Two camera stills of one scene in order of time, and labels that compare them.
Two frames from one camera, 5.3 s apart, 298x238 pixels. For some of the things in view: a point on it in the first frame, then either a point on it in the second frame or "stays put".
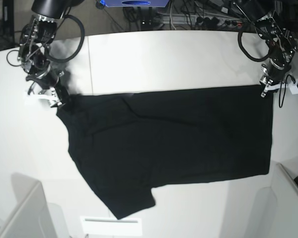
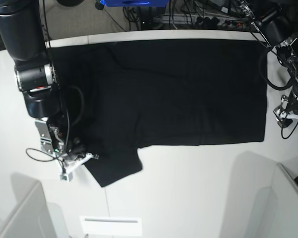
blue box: (134, 3) stays put
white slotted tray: (123, 226) stays put
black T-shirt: (126, 143) to (116, 95)
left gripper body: (49, 79) to (76, 155)
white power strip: (204, 20) stays put
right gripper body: (274, 76) to (288, 105)
